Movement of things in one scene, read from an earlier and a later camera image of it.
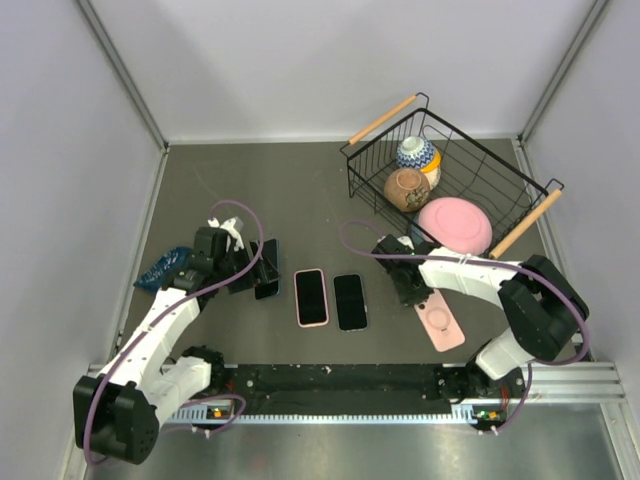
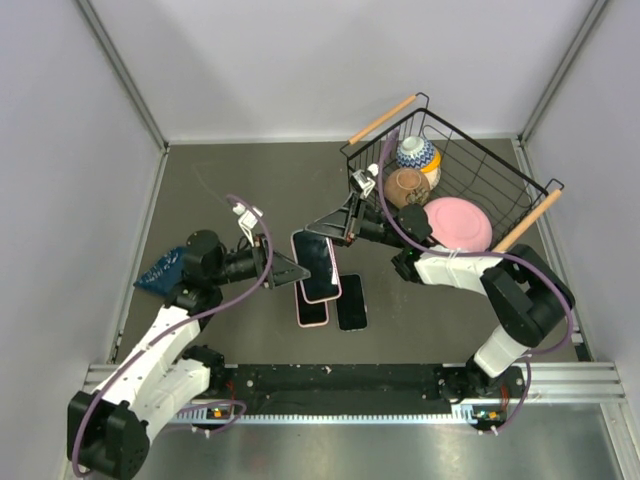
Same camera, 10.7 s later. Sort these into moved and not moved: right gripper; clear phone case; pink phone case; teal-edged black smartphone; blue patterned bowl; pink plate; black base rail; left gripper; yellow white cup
Moved: right gripper; teal-edged black smartphone; left gripper
Not moved: blue patterned bowl; black base rail; yellow white cup; clear phone case; pink phone case; pink plate
